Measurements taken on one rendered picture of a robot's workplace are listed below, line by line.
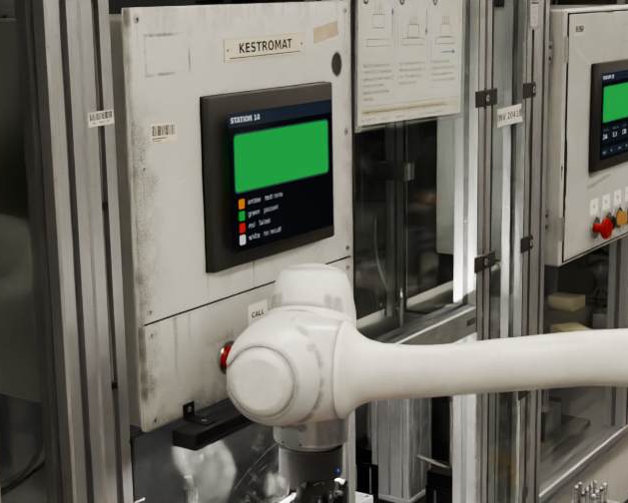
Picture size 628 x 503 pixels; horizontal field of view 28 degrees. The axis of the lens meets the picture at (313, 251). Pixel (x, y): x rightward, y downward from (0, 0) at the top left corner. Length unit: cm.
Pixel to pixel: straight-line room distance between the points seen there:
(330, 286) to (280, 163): 17
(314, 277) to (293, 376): 21
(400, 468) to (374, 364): 104
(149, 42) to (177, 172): 15
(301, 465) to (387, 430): 84
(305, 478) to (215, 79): 47
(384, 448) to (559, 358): 98
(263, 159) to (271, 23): 16
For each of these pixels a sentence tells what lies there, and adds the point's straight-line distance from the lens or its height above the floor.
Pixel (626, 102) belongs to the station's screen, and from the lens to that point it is 250.
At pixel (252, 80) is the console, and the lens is 148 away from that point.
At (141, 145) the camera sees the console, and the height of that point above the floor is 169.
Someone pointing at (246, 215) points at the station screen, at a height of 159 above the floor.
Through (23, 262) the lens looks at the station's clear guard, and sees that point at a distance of 127.
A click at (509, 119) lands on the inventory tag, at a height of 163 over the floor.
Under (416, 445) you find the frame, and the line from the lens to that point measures 231.
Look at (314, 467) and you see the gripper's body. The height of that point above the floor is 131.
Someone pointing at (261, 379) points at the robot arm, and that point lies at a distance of 124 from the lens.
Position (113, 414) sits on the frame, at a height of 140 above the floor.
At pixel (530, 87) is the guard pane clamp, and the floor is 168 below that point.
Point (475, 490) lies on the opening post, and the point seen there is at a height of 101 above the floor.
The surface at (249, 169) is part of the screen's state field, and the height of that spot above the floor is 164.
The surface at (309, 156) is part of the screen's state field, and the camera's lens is 154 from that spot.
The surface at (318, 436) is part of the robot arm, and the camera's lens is 144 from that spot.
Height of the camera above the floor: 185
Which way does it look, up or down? 12 degrees down
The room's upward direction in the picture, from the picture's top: 1 degrees counter-clockwise
